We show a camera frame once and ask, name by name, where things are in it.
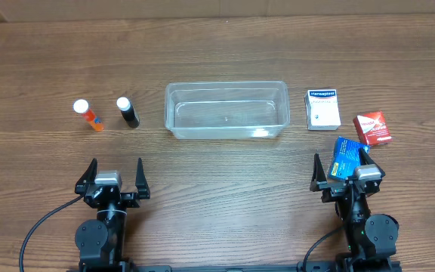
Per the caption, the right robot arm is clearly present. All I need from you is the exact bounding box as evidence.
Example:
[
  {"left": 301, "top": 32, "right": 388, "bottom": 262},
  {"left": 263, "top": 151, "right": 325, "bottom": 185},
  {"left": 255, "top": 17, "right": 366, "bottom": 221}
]
[{"left": 297, "top": 149, "right": 402, "bottom": 271}]

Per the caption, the orange tube white cap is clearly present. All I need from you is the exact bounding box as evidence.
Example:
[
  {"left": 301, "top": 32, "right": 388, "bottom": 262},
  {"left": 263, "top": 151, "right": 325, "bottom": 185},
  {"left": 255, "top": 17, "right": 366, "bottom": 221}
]
[{"left": 72, "top": 99, "right": 104, "bottom": 131}]

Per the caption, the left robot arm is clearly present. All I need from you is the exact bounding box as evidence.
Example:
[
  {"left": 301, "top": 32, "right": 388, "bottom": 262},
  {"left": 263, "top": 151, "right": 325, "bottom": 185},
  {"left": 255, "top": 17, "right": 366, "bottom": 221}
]
[{"left": 75, "top": 159, "right": 150, "bottom": 271}]

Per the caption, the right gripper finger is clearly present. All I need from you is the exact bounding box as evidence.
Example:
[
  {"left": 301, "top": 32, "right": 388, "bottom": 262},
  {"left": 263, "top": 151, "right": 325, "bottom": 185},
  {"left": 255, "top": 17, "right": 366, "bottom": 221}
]
[
  {"left": 359, "top": 147, "right": 384, "bottom": 174},
  {"left": 310, "top": 153, "right": 327, "bottom": 185}
]

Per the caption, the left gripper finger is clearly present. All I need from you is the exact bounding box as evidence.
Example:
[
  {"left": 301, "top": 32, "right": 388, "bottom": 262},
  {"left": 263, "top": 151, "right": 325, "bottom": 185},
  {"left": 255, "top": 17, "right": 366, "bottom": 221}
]
[
  {"left": 135, "top": 158, "right": 149, "bottom": 193},
  {"left": 76, "top": 158, "right": 97, "bottom": 186}
]

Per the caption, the red Panadol box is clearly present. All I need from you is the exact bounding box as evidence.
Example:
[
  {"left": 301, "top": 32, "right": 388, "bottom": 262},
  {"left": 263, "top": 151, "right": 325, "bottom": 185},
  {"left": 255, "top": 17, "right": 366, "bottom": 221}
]
[{"left": 353, "top": 111, "right": 393, "bottom": 146}]

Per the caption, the blue VapoDrops lozenge box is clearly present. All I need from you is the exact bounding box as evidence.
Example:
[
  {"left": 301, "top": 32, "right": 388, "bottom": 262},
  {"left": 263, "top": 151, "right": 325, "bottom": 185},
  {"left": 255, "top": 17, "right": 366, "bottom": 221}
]
[{"left": 328, "top": 137, "right": 370, "bottom": 181}]

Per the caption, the black tube white cap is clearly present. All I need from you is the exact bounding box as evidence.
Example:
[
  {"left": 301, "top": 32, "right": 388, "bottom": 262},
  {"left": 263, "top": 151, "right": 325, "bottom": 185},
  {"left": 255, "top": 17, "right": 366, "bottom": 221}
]
[{"left": 116, "top": 97, "right": 140, "bottom": 128}]

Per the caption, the clear plastic container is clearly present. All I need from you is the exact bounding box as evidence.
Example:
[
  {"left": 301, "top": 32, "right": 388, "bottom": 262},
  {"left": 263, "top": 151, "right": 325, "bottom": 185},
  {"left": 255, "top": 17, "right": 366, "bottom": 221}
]
[{"left": 165, "top": 81, "right": 290, "bottom": 140}]

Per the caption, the white Hansaplast plaster box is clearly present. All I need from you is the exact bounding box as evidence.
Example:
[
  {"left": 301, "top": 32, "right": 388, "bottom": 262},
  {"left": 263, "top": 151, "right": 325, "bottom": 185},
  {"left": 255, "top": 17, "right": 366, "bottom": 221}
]
[{"left": 304, "top": 89, "right": 341, "bottom": 131}]

